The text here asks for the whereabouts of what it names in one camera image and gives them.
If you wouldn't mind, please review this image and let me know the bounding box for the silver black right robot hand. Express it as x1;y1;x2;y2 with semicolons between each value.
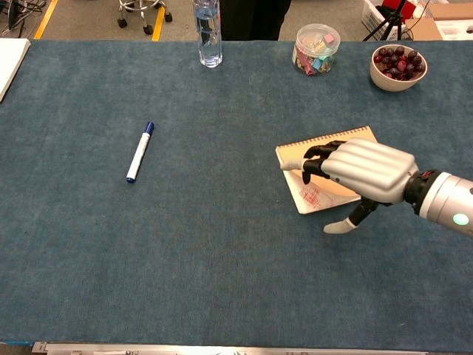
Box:
279;138;420;235

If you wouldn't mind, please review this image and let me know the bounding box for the tan spiral notebook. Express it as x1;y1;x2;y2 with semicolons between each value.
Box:
275;125;378;216

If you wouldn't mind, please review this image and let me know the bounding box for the blue white marker pen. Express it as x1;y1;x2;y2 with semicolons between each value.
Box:
126;121;155;184

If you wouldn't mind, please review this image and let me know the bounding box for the beige round bowl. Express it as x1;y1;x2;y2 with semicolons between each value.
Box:
370;44;429;92

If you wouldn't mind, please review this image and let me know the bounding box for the dark red cherries pile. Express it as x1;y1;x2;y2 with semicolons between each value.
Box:
373;45;426;81

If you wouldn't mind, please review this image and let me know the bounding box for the clear jar of colourful clips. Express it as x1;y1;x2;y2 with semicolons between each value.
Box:
292;23;341;77

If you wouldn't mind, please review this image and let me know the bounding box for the black tripod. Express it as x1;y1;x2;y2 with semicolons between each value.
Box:
362;0;413;42

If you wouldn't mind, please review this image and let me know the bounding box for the brown cardboard box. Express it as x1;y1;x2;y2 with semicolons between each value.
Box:
405;3;473;41

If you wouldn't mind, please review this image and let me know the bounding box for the white plastic crate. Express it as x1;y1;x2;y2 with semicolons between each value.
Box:
361;0;415;41

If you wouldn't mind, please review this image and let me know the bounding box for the teal felt table mat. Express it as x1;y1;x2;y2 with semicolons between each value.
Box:
0;39;473;348

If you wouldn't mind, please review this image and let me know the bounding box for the person in black trousers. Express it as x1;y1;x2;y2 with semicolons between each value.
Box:
219;0;293;41

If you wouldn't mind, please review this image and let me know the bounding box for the clear plastic water bottle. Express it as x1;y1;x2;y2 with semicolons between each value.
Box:
191;0;224;69

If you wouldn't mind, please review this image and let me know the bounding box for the chrome wheeled stool base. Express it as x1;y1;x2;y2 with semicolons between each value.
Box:
117;0;174;36

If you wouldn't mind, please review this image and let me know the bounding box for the white flat board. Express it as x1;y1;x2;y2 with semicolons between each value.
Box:
0;38;32;104

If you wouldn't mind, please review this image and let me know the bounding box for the aluminium table edge rail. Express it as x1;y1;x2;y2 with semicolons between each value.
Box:
32;342;473;355

